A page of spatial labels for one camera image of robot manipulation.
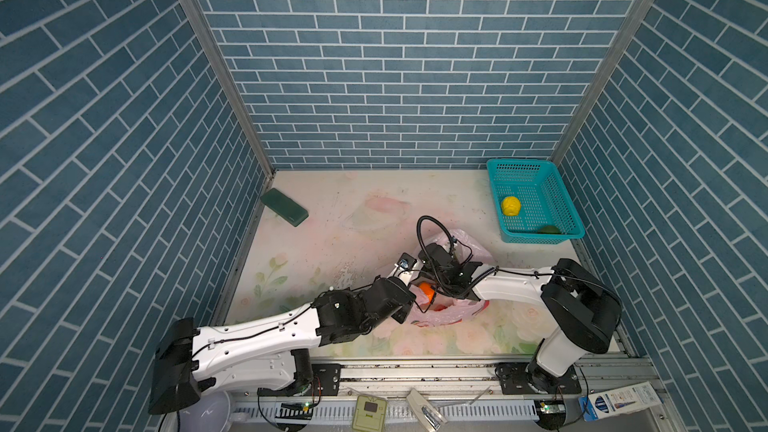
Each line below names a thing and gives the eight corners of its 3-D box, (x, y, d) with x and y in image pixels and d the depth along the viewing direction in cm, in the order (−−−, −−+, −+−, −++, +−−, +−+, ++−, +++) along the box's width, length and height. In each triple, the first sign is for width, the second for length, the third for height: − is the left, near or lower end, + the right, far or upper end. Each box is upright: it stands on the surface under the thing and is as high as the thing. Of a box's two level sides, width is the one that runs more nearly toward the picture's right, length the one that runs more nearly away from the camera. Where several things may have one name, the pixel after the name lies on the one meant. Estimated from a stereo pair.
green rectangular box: (259, 203, 113) (257, 199, 112) (274, 191, 117) (272, 187, 116) (296, 227, 106) (294, 223, 104) (311, 214, 110) (309, 210, 108)
